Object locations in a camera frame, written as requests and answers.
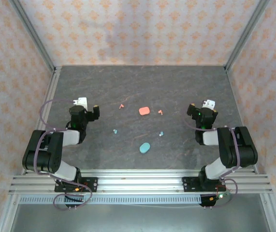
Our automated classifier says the blue earbud charging case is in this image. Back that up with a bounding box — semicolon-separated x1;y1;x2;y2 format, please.
139;142;151;154

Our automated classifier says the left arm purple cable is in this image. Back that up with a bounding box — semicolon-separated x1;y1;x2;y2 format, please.
34;98;93;211

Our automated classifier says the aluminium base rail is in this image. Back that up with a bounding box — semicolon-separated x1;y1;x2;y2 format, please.
8;169;274;194

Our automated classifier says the aluminium corner post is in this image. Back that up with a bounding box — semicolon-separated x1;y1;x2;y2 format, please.
9;0;58;72
224;0;271;72

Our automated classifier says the small circuit board with LED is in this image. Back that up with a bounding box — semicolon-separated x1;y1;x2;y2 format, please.
209;190;232;208

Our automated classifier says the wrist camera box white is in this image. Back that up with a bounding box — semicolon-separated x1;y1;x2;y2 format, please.
202;99;216;109
73;97;89;109

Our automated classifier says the aluminium table side rail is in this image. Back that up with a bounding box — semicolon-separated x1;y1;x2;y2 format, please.
35;66;62;174
224;65;260;175

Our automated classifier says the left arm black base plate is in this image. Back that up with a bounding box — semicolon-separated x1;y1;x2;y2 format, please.
55;177;98;193

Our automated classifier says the grey metal panel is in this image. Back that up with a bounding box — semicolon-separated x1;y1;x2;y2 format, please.
0;193;276;232

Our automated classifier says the orange earbud charging case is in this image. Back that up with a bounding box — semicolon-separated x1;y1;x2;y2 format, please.
138;106;151;116

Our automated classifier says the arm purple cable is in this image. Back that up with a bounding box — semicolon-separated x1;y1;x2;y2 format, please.
184;118;239;209
34;98;93;211

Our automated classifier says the aluminium frame bar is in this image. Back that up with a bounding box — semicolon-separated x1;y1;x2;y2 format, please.
260;193;276;232
0;193;20;232

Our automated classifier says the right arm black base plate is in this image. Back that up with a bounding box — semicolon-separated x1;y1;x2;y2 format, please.
182;176;225;193

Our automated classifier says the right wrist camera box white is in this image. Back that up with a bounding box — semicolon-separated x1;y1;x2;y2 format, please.
202;99;216;109

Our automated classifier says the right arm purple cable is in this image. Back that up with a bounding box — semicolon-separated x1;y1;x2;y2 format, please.
184;118;239;209

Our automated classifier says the grey slotted cable duct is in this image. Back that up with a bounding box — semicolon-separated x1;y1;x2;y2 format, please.
18;195;203;205

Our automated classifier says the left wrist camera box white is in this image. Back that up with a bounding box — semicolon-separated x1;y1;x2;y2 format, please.
73;97;89;109

